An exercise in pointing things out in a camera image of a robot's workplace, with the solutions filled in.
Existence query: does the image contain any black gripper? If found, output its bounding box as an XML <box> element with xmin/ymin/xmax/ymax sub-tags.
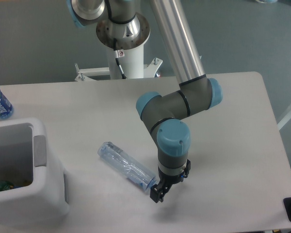
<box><xmin>150</xmin><ymin>159</ymin><xmax>191</xmax><ymax>203</ymax></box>

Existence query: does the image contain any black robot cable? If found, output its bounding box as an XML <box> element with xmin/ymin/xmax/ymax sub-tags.
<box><xmin>113</xmin><ymin>38</ymin><xmax>127</xmax><ymax>80</ymax></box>

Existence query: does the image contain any crushed clear plastic bottle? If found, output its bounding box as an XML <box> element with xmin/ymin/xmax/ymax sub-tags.
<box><xmin>97</xmin><ymin>142</ymin><xmax>158</xmax><ymax>193</ymax></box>

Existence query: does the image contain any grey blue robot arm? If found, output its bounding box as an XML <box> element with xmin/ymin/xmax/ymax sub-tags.
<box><xmin>66</xmin><ymin>0</ymin><xmax>223</xmax><ymax>202</ymax></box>

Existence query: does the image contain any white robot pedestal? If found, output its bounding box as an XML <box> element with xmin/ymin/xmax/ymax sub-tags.
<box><xmin>74</xmin><ymin>44</ymin><xmax>163</xmax><ymax>82</ymax></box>

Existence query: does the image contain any trash inside the can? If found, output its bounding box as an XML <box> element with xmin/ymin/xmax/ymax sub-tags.
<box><xmin>0</xmin><ymin>180</ymin><xmax>32</xmax><ymax>192</ymax></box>

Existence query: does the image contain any white trash can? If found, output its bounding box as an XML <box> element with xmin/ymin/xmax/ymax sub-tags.
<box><xmin>0</xmin><ymin>117</ymin><xmax>69</xmax><ymax>226</ymax></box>

